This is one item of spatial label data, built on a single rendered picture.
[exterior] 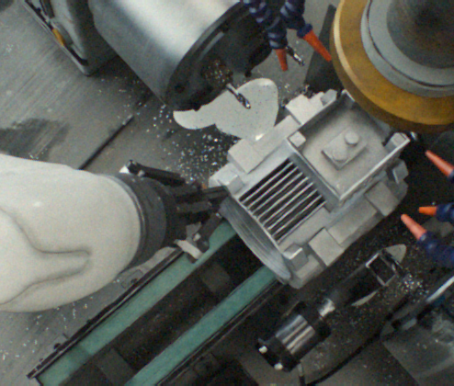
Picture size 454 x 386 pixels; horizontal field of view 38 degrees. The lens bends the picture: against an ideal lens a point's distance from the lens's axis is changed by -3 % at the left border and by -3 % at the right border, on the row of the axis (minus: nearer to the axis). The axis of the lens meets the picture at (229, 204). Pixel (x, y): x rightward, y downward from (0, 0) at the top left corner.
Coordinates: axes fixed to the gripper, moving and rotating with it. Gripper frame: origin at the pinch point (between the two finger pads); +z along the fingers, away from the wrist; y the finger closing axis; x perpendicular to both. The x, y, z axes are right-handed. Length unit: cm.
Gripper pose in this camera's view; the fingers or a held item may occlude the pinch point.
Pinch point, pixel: (208, 199)
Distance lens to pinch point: 81.9
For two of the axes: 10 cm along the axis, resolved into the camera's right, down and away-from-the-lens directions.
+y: -6.6, -7.3, 1.7
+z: 3.4, -0.9, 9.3
